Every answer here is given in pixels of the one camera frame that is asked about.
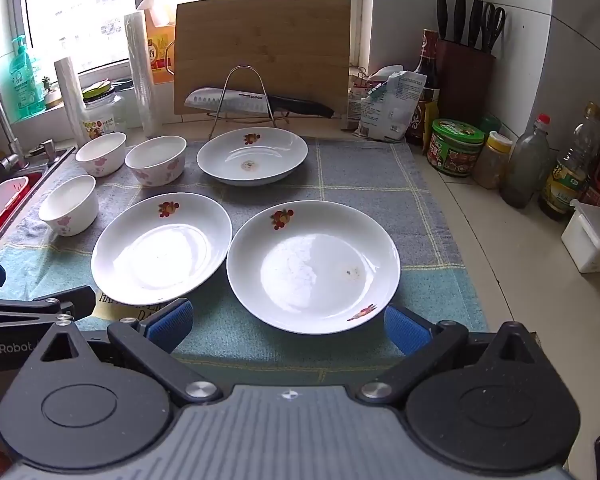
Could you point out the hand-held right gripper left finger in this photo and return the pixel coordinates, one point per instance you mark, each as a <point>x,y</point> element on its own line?
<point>170,320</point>

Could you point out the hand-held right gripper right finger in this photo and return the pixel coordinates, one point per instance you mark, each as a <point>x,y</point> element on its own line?
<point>405,329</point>

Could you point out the white bowl with pink flowers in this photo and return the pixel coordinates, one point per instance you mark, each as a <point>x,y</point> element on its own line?
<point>155,152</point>
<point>100,147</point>
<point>67,200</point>

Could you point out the white plate with two flower prints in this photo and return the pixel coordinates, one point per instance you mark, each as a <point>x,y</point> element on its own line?
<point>310,270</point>

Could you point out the white plate with brown stain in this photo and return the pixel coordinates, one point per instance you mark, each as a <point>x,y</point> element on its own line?
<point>252,160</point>

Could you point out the metal sink knob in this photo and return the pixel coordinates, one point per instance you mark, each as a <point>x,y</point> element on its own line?
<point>48,148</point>

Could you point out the grey and teal checked cloth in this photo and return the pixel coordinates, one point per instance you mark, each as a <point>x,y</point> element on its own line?
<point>360,175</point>

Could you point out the metal faucet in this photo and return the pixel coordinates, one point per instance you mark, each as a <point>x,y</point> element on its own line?
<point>0,115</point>

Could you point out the sauce jar with green lid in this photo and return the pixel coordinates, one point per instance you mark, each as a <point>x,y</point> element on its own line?
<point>455,155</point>

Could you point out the spice jar with yellow lid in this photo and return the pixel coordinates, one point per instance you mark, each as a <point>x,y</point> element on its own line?
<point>492,165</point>

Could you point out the small potted plant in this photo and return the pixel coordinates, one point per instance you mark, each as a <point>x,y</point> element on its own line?
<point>49,94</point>

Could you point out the short plastic wrap roll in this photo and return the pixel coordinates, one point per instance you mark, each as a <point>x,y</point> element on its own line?
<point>70,100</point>

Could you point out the green detergent bottle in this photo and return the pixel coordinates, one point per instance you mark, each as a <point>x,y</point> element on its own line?
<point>22,80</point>

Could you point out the clear bottle with red cap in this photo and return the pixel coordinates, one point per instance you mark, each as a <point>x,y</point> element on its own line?
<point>525,170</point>

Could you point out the white plastic container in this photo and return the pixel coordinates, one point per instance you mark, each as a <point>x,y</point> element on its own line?
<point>592,245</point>

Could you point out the yellow seasoning box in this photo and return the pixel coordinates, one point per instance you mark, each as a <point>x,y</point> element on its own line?
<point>427,120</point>

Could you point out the crumpled white bag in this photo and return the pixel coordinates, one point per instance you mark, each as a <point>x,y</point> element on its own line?
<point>390,110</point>

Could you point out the green capped jar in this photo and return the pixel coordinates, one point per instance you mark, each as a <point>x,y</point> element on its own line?
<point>490,122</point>

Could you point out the oil bottle with yellow cap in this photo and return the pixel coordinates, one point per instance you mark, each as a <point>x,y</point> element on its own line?
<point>567,175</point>

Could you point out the dark red knife block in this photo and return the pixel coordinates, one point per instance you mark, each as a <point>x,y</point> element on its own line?
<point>465,85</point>

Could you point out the tall plastic wrap roll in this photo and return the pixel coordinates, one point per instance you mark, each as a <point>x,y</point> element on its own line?
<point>141,70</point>

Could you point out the white packet with red label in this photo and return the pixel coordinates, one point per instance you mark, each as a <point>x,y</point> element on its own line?
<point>385,71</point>

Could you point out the dark soy sauce bottle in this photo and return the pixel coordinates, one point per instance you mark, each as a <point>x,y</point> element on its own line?
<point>428,60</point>

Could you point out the orange cooking wine jug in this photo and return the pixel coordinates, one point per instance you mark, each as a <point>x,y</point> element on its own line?
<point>155,45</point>

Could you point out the window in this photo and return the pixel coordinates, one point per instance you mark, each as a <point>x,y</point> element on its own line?
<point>80,10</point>

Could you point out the bamboo cutting board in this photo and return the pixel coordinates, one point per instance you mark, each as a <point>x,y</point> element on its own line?
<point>260,35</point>

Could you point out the black kitchen scissors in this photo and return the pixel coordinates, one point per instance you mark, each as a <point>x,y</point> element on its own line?
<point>495,35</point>

